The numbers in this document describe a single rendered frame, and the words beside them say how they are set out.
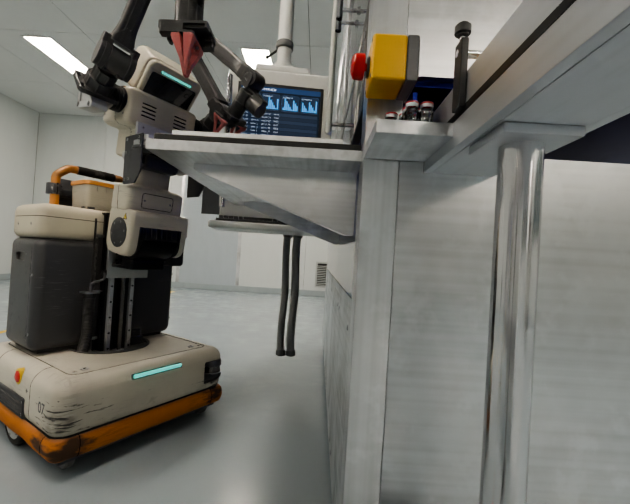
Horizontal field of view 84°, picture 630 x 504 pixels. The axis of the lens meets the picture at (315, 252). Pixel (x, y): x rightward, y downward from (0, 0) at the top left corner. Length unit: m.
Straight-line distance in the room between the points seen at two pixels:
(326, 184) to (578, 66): 0.49
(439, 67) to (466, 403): 0.60
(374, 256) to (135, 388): 0.99
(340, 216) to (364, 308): 0.21
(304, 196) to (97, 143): 6.98
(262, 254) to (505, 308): 5.90
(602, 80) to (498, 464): 0.41
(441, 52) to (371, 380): 0.60
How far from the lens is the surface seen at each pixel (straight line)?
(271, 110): 1.79
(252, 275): 6.31
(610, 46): 0.36
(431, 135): 0.54
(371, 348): 0.65
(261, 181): 0.75
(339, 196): 0.74
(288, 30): 2.04
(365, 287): 0.63
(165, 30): 0.89
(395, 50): 0.63
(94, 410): 1.34
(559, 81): 0.39
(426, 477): 0.76
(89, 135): 7.72
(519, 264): 0.47
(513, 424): 0.50
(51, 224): 1.54
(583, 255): 0.78
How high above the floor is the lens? 0.68
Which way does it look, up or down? 1 degrees up
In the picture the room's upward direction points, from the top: 4 degrees clockwise
